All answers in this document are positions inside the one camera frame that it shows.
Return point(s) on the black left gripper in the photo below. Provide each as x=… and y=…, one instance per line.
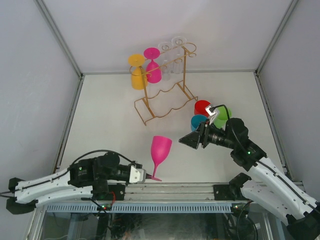
x=148, y=176

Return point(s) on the blue wine glass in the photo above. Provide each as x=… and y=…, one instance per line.
x=196, y=120

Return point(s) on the orange wine glass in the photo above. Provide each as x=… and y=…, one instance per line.
x=136, y=62

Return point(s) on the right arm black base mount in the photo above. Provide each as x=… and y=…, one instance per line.
x=226, y=192

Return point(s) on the green wine glass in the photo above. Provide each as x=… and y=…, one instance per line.
x=222, y=118

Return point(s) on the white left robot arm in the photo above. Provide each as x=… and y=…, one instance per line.
x=85, y=179

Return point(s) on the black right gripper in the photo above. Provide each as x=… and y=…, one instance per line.
x=193, y=139

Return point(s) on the pink wine glass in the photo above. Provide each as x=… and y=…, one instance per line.
x=153, y=72
x=159, y=151

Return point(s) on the clear wine glass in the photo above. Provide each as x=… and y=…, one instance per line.
x=165, y=48
x=178, y=42

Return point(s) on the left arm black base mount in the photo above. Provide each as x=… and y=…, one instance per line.
x=114, y=192

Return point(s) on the gold wire glass rack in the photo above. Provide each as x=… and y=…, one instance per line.
x=159, y=99

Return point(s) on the clear wine glass left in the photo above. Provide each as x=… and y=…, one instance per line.
x=165, y=48

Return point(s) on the clear wine glass right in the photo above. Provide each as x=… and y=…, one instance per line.
x=178, y=42

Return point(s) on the aluminium frame rail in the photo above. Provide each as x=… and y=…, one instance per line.
x=171, y=192

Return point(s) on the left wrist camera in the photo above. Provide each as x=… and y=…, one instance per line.
x=137, y=175

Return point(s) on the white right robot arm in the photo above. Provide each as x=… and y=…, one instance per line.
x=262, y=182

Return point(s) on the grey slotted cable duct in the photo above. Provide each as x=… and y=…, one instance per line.
x=144, y=208

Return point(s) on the red wine glass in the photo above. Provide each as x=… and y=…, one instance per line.
x=200, y=107

